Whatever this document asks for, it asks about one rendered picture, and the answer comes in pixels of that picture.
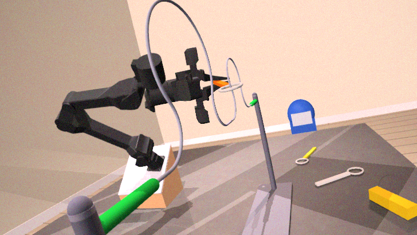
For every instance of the white loop with straight handle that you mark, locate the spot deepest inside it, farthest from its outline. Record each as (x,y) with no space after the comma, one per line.
(331,179)

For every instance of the white loop with yellow handle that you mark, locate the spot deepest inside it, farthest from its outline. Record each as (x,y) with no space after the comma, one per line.
(307,156)

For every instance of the orange handle with grey loop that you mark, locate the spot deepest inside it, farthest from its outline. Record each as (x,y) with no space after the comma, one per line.
(225,85)

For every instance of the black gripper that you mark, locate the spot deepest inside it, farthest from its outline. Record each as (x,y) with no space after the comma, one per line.
(191,58)

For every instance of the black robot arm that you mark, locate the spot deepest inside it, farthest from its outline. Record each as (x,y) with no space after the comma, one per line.
(127,94)

